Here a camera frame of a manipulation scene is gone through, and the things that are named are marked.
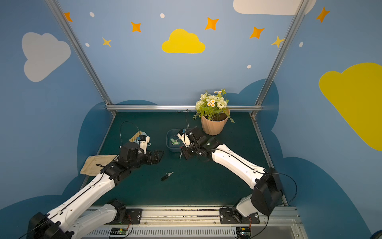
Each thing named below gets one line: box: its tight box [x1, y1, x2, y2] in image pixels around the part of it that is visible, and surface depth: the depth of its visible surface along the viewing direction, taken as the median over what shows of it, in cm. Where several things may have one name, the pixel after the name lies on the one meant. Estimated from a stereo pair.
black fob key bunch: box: [160, 171, 175, 182], surface depth 90 cm
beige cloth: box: [80, 154, 118, 176], surface depth 95 cm
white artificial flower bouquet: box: [192, 88, 236, 123], surface depth 88 cm
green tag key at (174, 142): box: [170, 137, 181, 145], surface depth 106 cm
